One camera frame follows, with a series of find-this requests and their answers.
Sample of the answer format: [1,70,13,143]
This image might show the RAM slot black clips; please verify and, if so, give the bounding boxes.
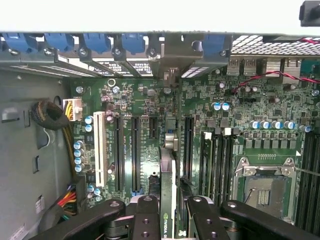
[213,126,223,201]
[314,132,320,226]
[231,127,240,201]
[298,132,307,226]

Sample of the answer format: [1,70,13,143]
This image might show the RAM slot white clips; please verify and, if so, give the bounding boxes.
[222,126,232,201]
[200,131,214,199]
[306,132,316,226]

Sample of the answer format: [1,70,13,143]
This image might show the CPU socket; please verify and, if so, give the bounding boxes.
[233,156,297,222]

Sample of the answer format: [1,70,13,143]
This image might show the long black expansion slot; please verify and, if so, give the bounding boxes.
[130,115,142,193]
[114,115,125,193]
[183,115,195,181]

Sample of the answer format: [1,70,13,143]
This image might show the black power connector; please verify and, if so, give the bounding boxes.
[66,176,87,217]

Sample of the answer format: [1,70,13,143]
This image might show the white expansion slot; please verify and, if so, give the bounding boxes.
[93,110,109,189]

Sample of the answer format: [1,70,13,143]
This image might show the short black expansion slot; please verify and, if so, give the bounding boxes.
[149,115,159,140]

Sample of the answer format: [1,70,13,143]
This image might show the thin metal locking lever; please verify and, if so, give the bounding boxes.
[293,167,320,176]

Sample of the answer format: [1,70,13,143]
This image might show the green motherboard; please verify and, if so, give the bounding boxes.
[69,74,320,226]

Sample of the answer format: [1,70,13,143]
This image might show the white power connector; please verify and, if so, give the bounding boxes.
[62,97,83,123]

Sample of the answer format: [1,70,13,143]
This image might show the black open PC case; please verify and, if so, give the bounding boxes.
[0,31,320,240]

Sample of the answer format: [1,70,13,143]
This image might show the blue slot latch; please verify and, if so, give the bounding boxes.
[121,32,148,55]
[82,32,112,55]
[201,33,230,60]
[1,32,32,55]
[44,32,75,53]

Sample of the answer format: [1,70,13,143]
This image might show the teal port block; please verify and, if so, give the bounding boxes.
[300,59,320,76]

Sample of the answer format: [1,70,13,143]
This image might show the coloured wire bundle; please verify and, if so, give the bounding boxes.
[48,184,78,223]

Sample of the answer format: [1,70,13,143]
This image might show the braided black cable sleeve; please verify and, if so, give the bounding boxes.
[30,99,77,180]

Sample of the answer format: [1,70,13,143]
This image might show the red and black wire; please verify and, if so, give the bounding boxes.
[231,70,320,95]

